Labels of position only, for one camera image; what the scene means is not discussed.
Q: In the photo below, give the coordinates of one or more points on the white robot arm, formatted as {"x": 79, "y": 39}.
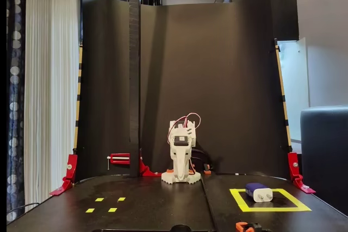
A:
{"x": 172, "y": 126}

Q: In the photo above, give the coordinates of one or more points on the orange black spring clamp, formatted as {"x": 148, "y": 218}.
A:
{"x": 244, "y": 227}
{"x": 207, "y": 169}

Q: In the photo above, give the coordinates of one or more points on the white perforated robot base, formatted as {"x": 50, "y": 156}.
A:
{"x": 167, "y": 179}

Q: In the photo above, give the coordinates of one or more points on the red screw clamp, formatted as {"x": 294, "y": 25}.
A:
{"x": 119, "y": 158}

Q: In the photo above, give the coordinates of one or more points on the red pole foot bracket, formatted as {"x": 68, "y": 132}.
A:
{"x": 146, "y": 170}

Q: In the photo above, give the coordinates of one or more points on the yellow tape square outline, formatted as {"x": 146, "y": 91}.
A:
{"x": 272, "y": 209}

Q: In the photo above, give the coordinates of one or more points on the red side bracket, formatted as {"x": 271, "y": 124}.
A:
{"x": 295, "y": 172}
{"x": 69, "y": 172}

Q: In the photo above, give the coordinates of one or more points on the blue white charger block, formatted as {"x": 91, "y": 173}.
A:
{"x": 262, "y": 195}

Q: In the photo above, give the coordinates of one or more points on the small orange base clamp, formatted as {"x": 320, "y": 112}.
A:
{"x": 192, "y": 172}
{"x": 169, "y": 171}

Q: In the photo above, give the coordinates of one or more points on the yellow black striped stick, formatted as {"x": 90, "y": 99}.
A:
{"x": 283, "y": 93}
{"x": 79, "y": 85}

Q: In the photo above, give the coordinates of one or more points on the black curved backdrop sheet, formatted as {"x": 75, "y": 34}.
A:
{"x": 217, "y": 80}

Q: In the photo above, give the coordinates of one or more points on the black vertical camera pole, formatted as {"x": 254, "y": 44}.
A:
{"x": 134, "y": 80}

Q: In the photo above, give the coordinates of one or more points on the dark blue armchair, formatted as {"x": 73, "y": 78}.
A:
{"x": 326, "y": 147}

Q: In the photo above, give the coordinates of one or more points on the white pleated curtain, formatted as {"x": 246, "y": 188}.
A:
{"x": 51, "y": 80}

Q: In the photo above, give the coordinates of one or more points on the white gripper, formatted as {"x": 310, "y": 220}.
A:
{"x": 179, "y": 152}

